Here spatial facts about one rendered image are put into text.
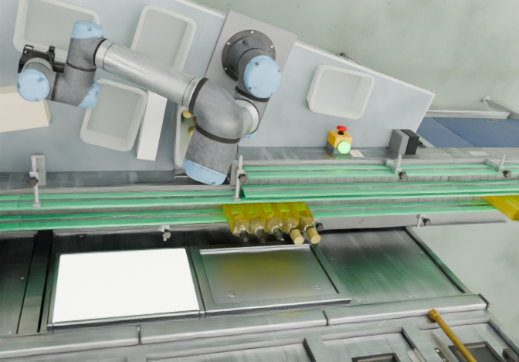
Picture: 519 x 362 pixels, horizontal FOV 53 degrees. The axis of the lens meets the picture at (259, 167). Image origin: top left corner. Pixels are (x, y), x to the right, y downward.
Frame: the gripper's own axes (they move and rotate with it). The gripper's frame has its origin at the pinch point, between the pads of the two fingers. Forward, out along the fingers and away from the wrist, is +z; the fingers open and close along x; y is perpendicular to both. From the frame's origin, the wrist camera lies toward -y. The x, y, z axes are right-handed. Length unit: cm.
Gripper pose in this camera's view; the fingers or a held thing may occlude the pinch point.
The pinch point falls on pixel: (52, 55)
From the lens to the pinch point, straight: 173.8
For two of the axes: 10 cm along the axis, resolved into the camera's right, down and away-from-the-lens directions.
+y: -9.1, -1.8, -3.7
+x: -3.2, 8.8, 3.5
